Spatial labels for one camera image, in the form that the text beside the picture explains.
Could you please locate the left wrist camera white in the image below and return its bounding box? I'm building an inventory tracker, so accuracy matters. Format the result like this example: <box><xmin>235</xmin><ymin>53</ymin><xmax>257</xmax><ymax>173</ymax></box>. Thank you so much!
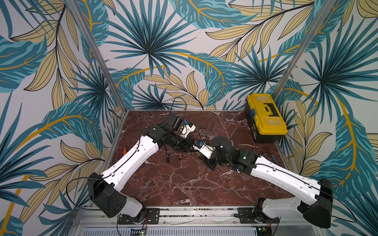
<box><xmin>180</xmin><ymin>121</ymin><xmax>196</xmax><ymax>138</ymax></box>

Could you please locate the aluminium corner post right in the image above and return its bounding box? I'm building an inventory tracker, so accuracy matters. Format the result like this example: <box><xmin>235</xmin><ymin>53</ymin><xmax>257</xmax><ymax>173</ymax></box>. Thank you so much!
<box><xmin>272</xmin><ymin>0</ymin><xmax>336</xmax><ymax>99</ymax></box>

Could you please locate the yellow black toolbox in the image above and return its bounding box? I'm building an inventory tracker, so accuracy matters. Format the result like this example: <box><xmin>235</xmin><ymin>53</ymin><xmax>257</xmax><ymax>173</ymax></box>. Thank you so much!
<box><xmin>245</xmin><ymin>93</ymin><xmax>288</xmax><ymax>144</ymax></box>

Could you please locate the aluminium frame rail front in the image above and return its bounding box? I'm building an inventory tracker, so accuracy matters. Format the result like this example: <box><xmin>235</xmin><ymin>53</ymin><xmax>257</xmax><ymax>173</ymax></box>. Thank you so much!
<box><xmin>69</xmin><ymin>206</ymin><xmax>328</xmax><ymax>236</ymax></box>

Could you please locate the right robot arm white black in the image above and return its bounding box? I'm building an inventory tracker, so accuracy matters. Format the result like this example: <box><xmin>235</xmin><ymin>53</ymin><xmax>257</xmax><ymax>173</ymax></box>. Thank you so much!
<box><xmin>193</xmin><ymin>136</ymin><xmax>333</xmax><ymax>229</ymax></box>

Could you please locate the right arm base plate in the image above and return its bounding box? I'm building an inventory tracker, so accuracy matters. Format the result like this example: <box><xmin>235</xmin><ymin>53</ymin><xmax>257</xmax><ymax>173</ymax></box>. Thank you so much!
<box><xmin>237</xmin><ymin>207</ymin><xmax>280</xmax><ymax>225</ymax></box>

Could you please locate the blue cable on table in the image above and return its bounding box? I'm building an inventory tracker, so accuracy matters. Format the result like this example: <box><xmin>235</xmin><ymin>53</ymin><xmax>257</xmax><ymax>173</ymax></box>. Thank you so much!
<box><xmin>261</xmin><ymin>152</ymin><xmax>280</xmax><ymax>166</ymax></box>

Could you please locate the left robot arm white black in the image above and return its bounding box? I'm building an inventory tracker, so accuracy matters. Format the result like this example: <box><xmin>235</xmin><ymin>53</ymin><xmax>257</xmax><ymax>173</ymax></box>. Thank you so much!
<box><xmin>88</xmin><ymin>112</ymin><xmax>195</xmax><ymax>219</ymax></box>

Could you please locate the aluminium corner post left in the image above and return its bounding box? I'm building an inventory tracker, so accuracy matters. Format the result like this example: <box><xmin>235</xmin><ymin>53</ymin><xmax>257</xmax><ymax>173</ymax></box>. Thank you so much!
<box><xmin>66</xmin><ymin>0</ymin><xmax>127</xmax><ymax>116</ymax></box>

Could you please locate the aluminium corner post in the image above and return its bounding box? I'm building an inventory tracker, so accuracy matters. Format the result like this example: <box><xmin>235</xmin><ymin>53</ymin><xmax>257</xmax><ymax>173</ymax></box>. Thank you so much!
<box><xmin>272</xmin><ymin>0</ymin><xmax>336</xmax><ymax>99</ymax></box>
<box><xmin>66</xmin><ymin>0</ymin><xmax>127</xmax><ymax>116</ymax></box>

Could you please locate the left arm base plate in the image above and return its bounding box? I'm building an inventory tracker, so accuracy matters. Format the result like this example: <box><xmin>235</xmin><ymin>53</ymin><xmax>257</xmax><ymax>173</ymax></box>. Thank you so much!
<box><xmin>118</xmin><ymin>207</ymin><xmax>160</xmax><ymax>225</ymax></box>

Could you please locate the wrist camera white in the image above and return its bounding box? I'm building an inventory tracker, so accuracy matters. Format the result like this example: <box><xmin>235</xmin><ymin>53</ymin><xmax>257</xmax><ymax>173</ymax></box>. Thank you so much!
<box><xmin>180</xmin><ymin>121</ymin><xmax>196</xmax><ymax>138</ymax></box>
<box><xmin>193</xmin><ymin>140</ymin><xmax>214</xmax><ymax>159</ymax></box>

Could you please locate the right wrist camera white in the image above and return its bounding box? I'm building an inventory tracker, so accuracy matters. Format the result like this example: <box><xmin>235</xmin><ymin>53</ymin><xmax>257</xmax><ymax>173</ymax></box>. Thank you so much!
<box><xmin>193</xmin><ymin>140</ymin><xmax>214</xmax><ymax>159</ymax></box>

